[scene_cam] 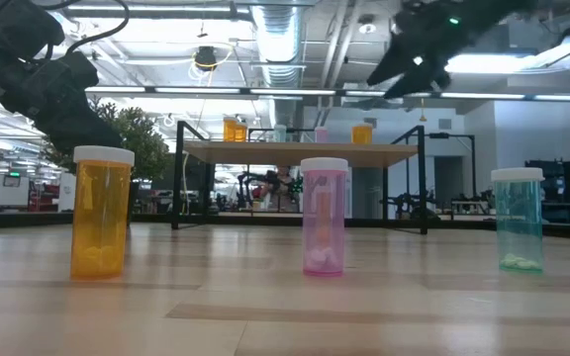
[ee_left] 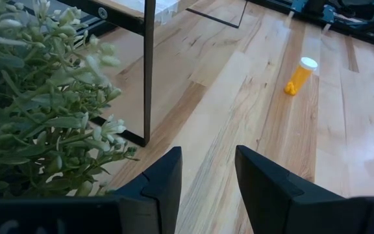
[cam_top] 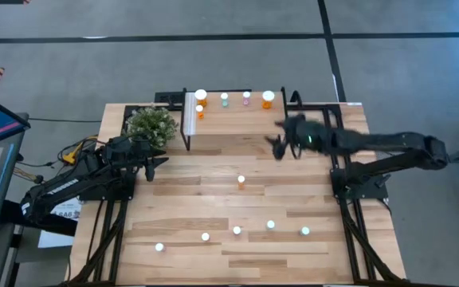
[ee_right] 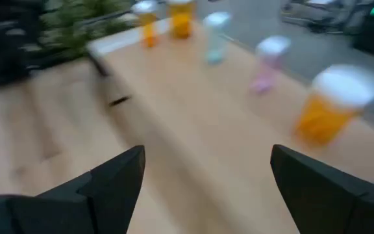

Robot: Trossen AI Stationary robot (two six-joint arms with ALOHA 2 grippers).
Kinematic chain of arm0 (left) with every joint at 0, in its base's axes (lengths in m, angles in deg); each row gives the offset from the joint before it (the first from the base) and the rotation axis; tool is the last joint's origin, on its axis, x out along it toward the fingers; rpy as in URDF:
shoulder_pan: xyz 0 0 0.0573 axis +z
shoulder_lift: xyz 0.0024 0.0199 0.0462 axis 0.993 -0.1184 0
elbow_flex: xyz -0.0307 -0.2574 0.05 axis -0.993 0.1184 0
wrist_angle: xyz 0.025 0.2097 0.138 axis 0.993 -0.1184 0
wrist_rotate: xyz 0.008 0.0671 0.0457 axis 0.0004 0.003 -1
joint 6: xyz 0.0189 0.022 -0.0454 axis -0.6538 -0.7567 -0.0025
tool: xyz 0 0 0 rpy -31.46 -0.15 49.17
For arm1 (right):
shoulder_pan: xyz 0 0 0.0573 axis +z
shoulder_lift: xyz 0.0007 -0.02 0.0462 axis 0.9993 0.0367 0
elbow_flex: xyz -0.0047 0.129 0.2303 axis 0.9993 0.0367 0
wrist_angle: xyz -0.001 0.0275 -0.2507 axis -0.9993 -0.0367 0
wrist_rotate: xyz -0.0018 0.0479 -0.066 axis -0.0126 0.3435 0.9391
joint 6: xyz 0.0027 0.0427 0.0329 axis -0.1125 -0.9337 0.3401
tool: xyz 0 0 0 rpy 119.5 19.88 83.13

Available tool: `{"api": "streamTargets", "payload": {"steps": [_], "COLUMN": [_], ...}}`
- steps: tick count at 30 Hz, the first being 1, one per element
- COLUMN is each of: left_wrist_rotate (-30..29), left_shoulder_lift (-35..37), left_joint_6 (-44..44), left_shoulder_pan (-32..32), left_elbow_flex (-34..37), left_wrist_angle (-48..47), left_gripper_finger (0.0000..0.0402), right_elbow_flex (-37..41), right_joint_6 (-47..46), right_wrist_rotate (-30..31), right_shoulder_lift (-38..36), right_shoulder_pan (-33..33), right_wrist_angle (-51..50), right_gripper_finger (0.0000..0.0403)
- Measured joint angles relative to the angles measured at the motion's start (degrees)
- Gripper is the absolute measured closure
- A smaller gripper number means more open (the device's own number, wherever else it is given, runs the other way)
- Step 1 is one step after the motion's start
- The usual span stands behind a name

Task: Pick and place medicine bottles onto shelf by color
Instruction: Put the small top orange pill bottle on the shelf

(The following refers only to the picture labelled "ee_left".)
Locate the black aluminium mounting frame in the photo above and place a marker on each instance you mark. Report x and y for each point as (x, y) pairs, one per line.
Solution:
(352, 31)

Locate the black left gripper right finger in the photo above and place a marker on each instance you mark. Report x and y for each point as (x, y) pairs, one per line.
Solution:
(278, 201)

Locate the small orange pill bottle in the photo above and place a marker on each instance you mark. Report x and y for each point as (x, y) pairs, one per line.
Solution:
(300, 76)

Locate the green potted plant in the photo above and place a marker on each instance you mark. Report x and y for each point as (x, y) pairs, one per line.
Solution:
(28, 97)

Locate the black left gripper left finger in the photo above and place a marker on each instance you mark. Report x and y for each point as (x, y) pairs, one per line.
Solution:
(157, 201)

